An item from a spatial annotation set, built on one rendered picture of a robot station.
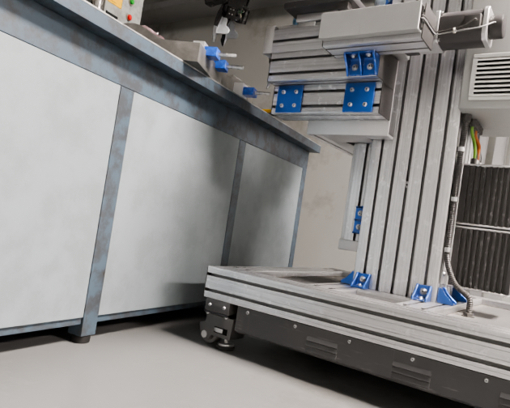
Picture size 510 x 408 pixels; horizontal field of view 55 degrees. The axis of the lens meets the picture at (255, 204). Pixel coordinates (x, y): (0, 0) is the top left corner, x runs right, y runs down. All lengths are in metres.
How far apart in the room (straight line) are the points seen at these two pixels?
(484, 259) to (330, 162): 2.60
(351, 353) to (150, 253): 0.64
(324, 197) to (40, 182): 2.99
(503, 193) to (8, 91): 1.25
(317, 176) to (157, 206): 2.64
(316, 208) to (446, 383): 2.91
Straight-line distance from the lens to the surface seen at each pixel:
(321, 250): 3.91
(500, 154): 3.22
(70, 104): 1.23
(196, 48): 1.47
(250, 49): 4.71
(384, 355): 1.21
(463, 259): 1.51
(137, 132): 1.39
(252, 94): 1.75
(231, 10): 1.85
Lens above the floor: 0.37
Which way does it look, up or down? 2 degrees up
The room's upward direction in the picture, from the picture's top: 9 degrees clockwise
